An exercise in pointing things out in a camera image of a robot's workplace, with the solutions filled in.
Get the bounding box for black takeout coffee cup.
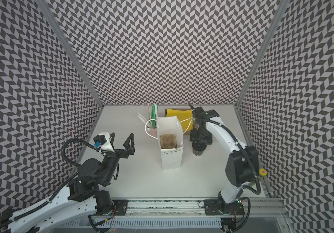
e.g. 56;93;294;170
192;143;207;156

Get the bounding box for yellow paper napkin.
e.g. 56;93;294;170
166;109;194;133

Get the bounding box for white patterned gift bag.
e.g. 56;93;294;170
144;116;192;170

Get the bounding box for brown pulp cup carrier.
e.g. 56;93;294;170
160;134;177;149

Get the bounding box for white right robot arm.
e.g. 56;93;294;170
189;104;261;215

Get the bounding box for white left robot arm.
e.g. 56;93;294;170
0;132;135;233

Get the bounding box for pink metal bucket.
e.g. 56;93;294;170
147;128;157;137

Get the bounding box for wooden stir stick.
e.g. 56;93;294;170
147;104;152;128

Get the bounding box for green wrapped straw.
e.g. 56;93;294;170
150;104;158;128

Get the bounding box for yellow capped sauce bottle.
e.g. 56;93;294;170
259;169;268;178

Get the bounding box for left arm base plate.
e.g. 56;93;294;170
112;199;129;216

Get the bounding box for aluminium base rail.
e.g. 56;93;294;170
67;197;290;231

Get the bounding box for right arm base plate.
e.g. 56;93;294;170
204;199;245;216

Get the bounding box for aluminium left corner post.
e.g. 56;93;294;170
35;0;104;108

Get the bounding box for aluminium frame corner post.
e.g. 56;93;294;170
235;0;290;109

